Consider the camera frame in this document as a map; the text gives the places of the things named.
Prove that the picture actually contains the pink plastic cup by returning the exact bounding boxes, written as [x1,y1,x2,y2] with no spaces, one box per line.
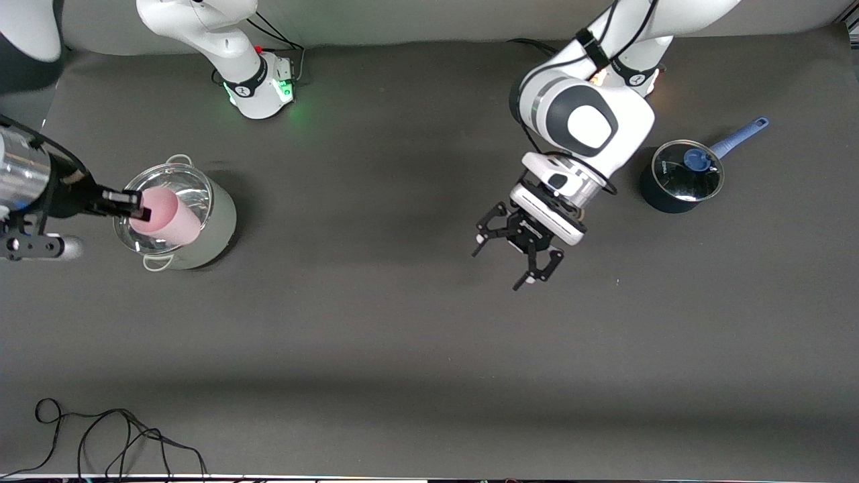
[130,186,202,246]

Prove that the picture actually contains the grey-green stock pot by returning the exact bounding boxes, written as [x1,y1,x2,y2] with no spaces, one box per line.
[113,154,238,272]

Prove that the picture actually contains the dark blue saucepan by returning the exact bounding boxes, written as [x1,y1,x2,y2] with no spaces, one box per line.
[639,117,770,214]

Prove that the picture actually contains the glass lid with blue knob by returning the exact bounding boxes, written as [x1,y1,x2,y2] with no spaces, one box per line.
[652,140,725,202]

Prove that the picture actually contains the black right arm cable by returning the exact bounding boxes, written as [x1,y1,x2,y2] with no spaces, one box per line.
[0,114,91,178]

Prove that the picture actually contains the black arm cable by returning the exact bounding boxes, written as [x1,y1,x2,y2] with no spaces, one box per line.
[0,114,91,178]
[518,0,665,197]

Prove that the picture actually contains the black left arm base cables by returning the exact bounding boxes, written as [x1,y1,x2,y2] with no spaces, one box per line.
[507,37,559,56]

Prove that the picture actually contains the black arm base cables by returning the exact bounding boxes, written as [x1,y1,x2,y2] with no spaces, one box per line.
[507,37,559,56]
[243,10,307,85]

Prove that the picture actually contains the thin black loose cable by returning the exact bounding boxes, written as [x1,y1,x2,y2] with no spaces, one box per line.
[0,398,209,480]

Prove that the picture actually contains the black right arm base cables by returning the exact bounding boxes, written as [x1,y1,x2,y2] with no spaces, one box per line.
[243,10,307,85]

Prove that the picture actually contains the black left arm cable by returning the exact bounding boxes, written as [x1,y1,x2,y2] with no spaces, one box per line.
[518,0,665,197]

